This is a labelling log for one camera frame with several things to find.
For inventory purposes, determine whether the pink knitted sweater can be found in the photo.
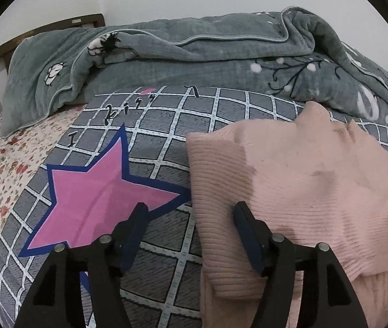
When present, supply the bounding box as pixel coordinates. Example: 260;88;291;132
186;101;388;327

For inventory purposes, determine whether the grey checked star bedsheet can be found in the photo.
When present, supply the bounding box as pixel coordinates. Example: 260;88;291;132
0;86;388;327

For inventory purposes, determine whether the grey-green floral blanket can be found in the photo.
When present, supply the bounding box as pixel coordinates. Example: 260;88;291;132
0;7;388;137

